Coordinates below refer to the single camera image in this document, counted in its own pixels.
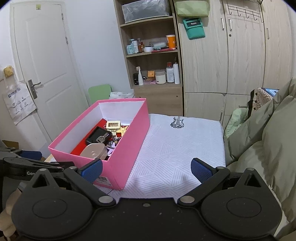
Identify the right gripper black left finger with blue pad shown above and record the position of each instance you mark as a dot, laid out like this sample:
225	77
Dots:
82	179

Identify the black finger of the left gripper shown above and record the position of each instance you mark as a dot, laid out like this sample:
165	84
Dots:
19	168

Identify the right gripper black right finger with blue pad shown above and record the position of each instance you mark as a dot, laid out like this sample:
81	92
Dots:
210	179

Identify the black phone case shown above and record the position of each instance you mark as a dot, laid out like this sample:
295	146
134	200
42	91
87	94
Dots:
98	135

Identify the red notebook in box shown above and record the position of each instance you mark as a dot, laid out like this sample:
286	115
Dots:
111	143

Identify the pink beige lidded container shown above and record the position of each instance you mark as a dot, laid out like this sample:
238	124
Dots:
94	151

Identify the light green cloth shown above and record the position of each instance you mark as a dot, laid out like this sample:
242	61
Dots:
238	117

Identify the white tote bag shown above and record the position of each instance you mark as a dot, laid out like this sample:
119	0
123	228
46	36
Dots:
19	102

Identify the pink cardboard box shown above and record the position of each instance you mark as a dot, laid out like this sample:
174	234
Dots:
118	164

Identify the white jar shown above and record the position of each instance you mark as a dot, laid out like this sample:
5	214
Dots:
160	76

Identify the white spray bottle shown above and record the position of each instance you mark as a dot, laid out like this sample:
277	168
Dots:
140	78

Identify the white door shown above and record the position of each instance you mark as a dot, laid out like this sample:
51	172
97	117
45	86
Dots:
43	51

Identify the tall white bottle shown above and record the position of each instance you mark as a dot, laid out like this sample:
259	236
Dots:
176	73

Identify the wooden wardrobe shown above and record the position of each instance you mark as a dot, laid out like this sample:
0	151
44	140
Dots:
247	44

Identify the orange cup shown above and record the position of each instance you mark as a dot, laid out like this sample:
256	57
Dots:
171	41

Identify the teal pouch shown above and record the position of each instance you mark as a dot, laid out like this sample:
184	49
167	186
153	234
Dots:
194	28

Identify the wooden shelf unit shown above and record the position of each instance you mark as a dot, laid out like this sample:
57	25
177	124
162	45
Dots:
143	26

